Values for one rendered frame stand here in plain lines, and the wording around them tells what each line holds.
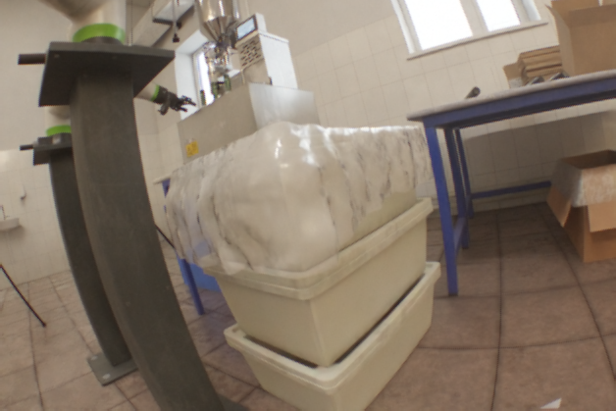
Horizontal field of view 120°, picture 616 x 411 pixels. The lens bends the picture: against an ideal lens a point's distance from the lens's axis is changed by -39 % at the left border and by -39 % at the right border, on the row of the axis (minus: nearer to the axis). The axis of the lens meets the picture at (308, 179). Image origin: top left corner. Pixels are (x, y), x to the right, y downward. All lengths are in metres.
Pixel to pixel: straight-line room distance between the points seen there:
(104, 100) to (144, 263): 0.32
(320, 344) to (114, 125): 0.57
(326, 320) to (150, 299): 0.34
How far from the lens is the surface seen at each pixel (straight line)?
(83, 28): 0.69
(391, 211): 0.78
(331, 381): 0.60
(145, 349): 0.62
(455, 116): 1.11
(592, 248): 1.47
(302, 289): 0.49
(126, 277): 0.58
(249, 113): 1.20
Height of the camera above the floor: 0.62
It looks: 2 degrees down
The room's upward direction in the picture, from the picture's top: 12 degrees counter-clockwise
